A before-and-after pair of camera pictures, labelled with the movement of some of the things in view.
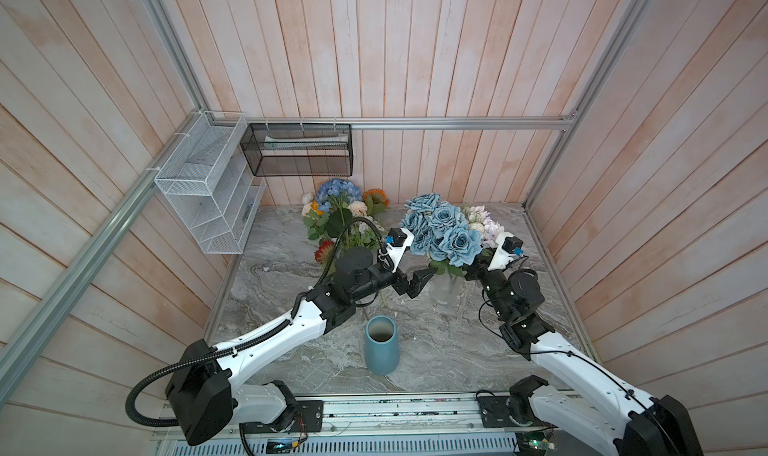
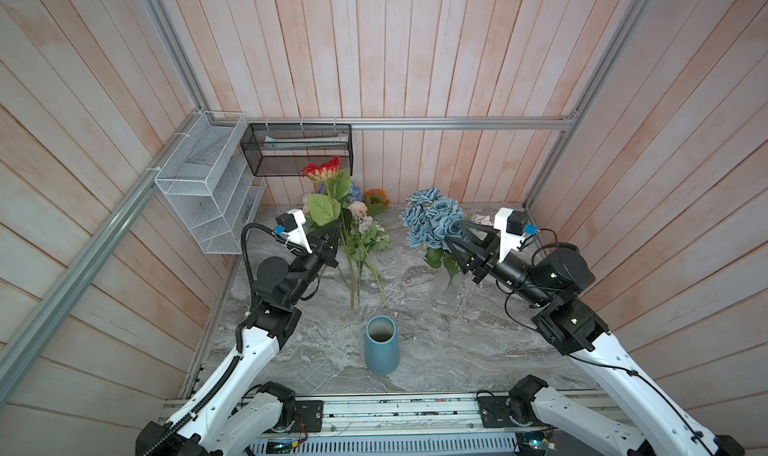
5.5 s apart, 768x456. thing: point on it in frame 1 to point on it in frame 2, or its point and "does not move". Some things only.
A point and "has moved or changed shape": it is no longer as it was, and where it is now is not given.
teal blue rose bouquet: (440, 229) has moved or changed shape
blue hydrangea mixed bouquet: (328, 212) does not move
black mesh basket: (299, 149) does not move
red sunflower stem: (324, 252) has moved or changed shape
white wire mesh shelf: (211, 182) does not move
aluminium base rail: (369, 425) does not move
